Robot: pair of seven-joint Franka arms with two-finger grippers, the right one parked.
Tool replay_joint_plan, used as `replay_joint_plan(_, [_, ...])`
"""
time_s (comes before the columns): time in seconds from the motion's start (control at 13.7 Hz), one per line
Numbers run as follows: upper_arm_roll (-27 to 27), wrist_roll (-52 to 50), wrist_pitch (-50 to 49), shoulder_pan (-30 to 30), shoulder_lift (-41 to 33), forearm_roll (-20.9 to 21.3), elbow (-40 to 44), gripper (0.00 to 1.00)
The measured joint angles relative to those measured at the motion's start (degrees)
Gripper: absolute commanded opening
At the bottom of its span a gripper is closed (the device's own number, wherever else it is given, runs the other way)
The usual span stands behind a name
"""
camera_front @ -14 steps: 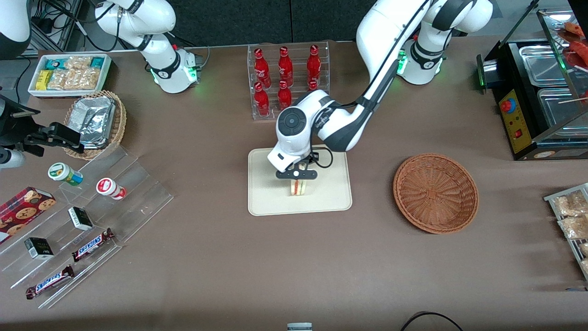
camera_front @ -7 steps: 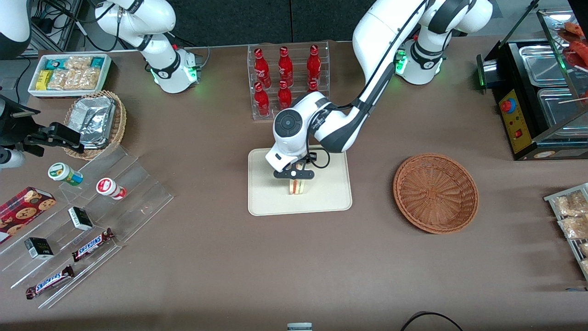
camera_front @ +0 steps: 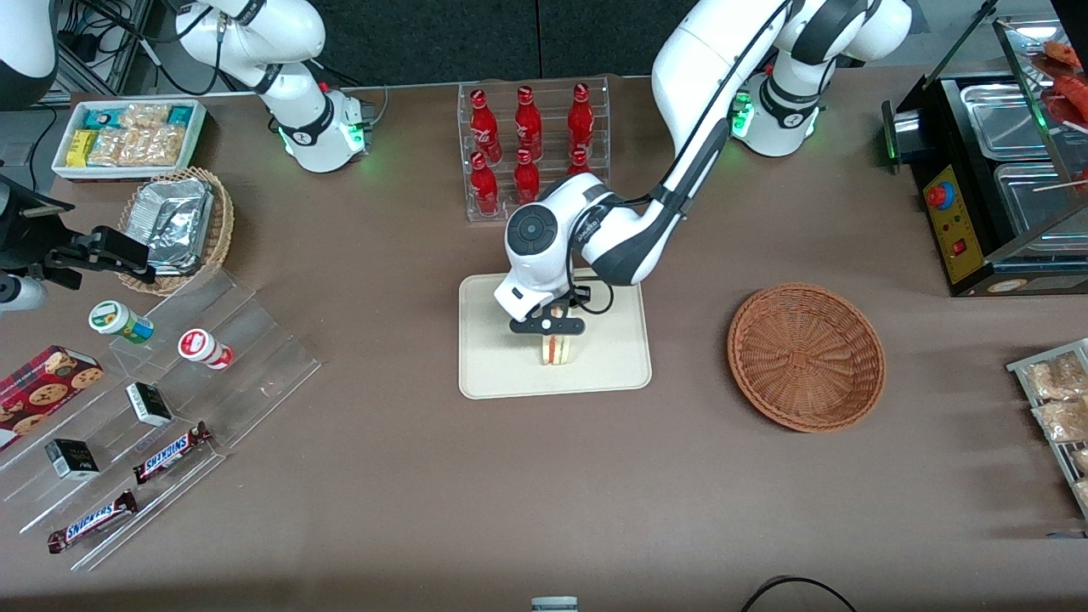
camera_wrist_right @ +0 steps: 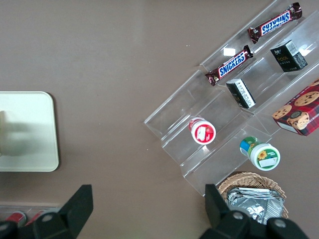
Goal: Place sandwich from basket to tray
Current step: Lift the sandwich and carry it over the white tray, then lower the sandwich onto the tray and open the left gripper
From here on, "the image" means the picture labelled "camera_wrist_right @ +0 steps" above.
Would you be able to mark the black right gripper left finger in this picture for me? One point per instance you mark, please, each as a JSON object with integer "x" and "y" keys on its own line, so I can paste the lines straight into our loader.
{"x": 72, "y": 214}

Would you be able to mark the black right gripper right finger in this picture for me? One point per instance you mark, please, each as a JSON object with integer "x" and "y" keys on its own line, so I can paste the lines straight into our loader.
{"x": 224, "y": 221}

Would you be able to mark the light tan wicker basket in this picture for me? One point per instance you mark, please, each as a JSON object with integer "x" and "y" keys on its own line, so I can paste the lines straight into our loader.
{"x": 249, "y": 178}

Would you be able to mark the cream plastic tray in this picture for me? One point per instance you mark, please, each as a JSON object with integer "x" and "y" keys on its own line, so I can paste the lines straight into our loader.
{"x": 30, "y": 149}

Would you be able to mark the clear acrylic bottle rack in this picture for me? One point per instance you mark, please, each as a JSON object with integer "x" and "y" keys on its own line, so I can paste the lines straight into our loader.
{"x": 49, "y": 207}

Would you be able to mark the silver foil wrapped package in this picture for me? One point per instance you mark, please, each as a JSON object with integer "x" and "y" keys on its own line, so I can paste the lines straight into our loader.
{"x": 254, "y": 201}

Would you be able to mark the green lidded sunflower cup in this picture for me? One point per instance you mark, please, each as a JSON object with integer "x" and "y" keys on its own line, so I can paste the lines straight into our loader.
{"x": 264, "y": 155}

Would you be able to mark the red lidded strawberry cup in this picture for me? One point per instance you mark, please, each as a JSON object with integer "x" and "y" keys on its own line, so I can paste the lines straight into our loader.
{"x": 203, "y": 132}

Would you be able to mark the clear acrylic stepped shelf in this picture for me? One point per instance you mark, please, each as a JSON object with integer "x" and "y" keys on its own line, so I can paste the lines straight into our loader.
{"x": 179, "y": 109}

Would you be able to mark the small black carton box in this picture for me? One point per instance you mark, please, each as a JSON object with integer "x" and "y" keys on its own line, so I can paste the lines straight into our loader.
{"x": 241, "y": 93}
{"x": 286, "y": 56}

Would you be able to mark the red tartan cookie box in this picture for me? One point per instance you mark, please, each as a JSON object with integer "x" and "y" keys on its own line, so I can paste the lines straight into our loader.
{"x": 301, "y": 112}

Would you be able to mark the Snickers chocolate bar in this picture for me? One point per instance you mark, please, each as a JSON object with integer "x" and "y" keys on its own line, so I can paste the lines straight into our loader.
{"x": 275, "y": 22}
{"x": 230, "y": 66}

